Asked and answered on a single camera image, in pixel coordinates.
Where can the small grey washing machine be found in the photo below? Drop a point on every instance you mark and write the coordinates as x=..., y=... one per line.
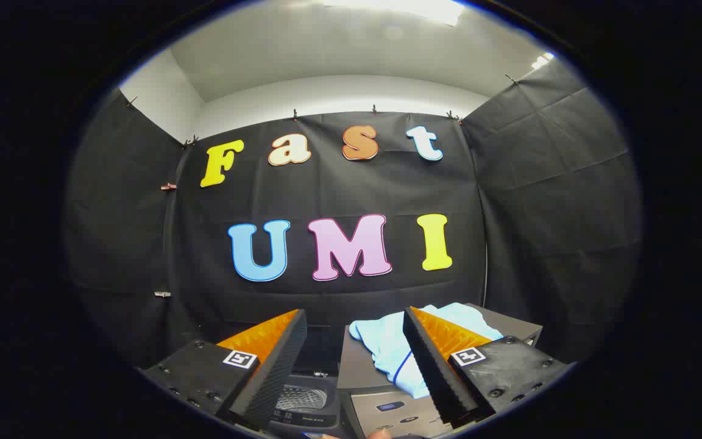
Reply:
x=302, y=416

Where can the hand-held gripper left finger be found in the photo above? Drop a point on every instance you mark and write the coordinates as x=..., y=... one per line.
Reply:
x=278, y=372

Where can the silver grey appliance box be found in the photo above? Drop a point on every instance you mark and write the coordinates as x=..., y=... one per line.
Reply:
x=360, y=372

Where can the light blue shirt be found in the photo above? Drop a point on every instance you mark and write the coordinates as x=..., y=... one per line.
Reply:
x=387, y=347

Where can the black backdrop cloth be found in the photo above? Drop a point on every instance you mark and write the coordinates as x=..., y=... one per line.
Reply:
x=339, y=195

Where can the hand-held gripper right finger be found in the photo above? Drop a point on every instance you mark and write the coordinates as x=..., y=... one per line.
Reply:
x=433, y=372

